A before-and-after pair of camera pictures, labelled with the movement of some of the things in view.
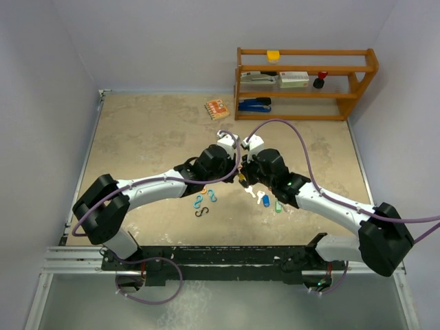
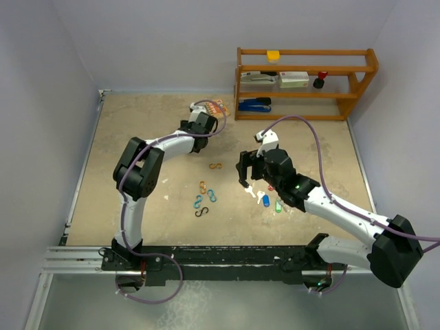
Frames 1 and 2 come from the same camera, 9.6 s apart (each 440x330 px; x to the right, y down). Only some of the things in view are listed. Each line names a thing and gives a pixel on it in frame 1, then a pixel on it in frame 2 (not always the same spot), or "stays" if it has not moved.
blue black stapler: x=260 y=104 stays
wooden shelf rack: x=300 y=84 stays
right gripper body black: x=253 y=173 stays
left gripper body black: x=225 y=171 to x=186 y=124
